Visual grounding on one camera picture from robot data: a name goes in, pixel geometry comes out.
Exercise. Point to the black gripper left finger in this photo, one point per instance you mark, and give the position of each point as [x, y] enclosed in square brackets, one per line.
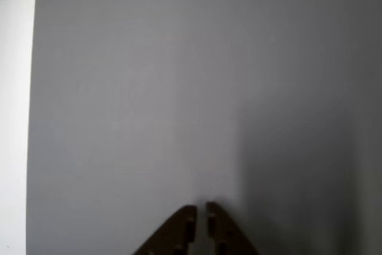
[179, 231]

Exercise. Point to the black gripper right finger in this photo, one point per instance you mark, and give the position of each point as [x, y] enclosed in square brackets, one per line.
[224, 234]

